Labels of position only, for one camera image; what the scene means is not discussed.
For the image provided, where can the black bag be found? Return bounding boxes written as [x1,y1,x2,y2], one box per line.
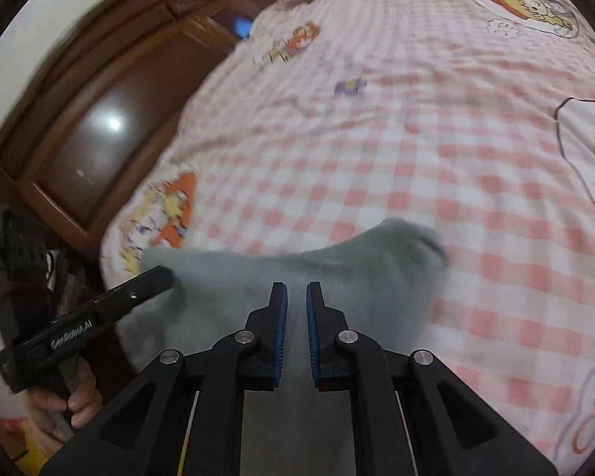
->
[0,202,55,348]

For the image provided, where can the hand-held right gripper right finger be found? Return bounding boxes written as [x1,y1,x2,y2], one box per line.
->
[305,282,559,476]

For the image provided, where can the person's left hand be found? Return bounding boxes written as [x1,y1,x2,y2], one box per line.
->
[27,358,104,438]

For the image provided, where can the grey pants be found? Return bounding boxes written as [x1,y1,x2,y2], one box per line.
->
[116,218,449,476]

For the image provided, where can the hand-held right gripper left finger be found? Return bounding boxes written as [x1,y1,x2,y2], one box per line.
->
[40,282,289,476]

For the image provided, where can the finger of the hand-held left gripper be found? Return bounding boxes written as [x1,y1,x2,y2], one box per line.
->
[107,265,176,309]

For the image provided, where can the pink checked printed blanket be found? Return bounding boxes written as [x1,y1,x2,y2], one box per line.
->
[99,0,595,472]

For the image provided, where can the dark wooden wardrobe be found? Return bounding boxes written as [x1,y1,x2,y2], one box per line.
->
[0,0,328,263]

